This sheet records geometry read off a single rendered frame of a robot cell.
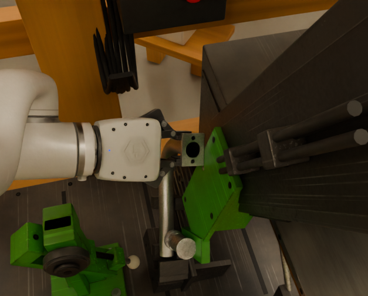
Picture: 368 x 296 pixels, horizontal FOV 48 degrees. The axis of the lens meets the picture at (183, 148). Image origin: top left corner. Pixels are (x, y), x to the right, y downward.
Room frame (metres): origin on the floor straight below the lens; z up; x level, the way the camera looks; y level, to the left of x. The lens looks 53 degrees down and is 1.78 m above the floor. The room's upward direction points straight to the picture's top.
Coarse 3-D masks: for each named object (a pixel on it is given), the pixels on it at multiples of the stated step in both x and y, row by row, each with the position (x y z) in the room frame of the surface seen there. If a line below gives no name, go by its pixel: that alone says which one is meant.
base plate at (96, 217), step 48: (48, 192) 0.52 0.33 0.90; (96, 192) 0.52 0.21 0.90; (144, 192) 0.52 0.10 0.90; (0, 240) 0.40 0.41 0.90; (96, 240) 0.40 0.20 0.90; (240, 240) 0.40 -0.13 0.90; (0, 288) 0.29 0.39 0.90; (48, 288) 0.29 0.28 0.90; (144, 288) 0.29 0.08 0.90; (192, 288) 0.29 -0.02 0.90; (240, 288) 0.29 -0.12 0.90
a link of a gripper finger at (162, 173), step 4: (172, 156) 0.41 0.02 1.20; (176, 156) 0.41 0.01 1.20; (180, 156) 0.41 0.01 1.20; (172, 160) 0.40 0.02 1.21; (176, 160) 0.40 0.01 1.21; (192, 160) 0.40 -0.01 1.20; (176, 164) 0.40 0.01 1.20; (160, 168) 0.39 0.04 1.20; (164, 168) 0.39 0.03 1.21; (168, 168) 0.39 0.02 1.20; (160, 172) 0.38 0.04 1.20; (164, 172) 0.38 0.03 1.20; (160, 176) 0.37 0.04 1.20
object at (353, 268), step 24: (288, 240) 0.29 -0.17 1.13; (312, 240) 0.29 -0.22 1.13; (336, 240) 0.29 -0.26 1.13; (360, 240) 0.29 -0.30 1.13; (288, 264) 0.26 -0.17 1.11; (312, 264) 0.25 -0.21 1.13; (336, 264) 0.25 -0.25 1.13; (360, 264) 0.25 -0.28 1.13; (312, 288) 0.21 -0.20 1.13; (336, 288) 0.21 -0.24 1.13; (360, 288) 0.21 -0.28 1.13
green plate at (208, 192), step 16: (208, 144) 0.41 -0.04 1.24; (224, 144) 0.38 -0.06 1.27; (208, 160) 0.39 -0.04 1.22; (192, 176) 0.41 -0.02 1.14; (208, 176) 0.37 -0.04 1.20; (224, 176) 0.34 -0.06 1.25; (192, 192) 0.39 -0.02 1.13; (208, 192) 0.35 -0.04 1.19; (224, 192) 0.32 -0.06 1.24; (192, 208) 0.36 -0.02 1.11; (208, 208) 0.33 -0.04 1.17; (224, 208) 0.31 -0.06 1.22; (192, 224) 0.34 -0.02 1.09; (208, 224) 0.31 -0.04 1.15; (224, 224) 0.32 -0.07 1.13; (240, 224) 0.33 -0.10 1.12; (208, 240) 0.30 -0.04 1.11
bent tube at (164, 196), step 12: (168, 144) 0.46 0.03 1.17; (180, 144) 0.43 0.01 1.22; (192, 144) 0.44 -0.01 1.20; (168, 156) 0.46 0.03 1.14; (192, 156) 0.41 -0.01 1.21; (168, 180) 0.44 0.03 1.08; (168, 192) 0.42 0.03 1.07; (168, 204) 0.40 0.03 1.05; (168, 216) 0.38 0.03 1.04; (168, 228) 0.36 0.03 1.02; (168, 252) 0.33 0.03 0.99
